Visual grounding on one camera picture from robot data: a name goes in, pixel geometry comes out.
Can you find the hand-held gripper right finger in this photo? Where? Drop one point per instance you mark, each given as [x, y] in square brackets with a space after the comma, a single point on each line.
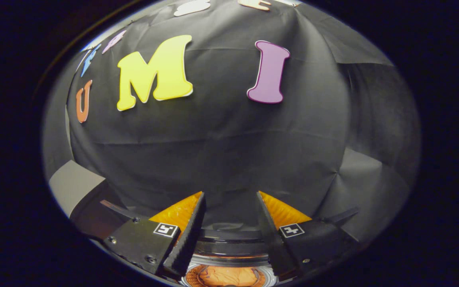
[275, 247]

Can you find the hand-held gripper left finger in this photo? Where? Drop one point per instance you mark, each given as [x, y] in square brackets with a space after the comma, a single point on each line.
[185, 247]

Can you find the dark washing machine lid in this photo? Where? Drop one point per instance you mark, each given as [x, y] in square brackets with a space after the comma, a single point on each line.
[233, 244]

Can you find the yellow polo shirt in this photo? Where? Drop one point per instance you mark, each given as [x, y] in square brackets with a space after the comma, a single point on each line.
[227, 277]

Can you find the grey cabinet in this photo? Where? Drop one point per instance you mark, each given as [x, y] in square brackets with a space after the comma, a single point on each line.
[74, 185]

